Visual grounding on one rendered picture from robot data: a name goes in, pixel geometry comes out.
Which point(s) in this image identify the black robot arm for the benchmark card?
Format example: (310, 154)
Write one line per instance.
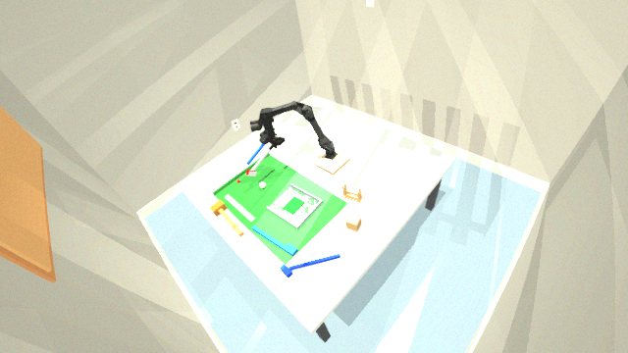
(266, 120)

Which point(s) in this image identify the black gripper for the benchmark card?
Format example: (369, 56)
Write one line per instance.
(276, 140)

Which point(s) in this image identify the white flat bar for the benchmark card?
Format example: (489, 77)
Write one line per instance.
(242, 210)

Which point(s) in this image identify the green flat mat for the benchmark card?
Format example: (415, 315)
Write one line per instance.
(254, 200)

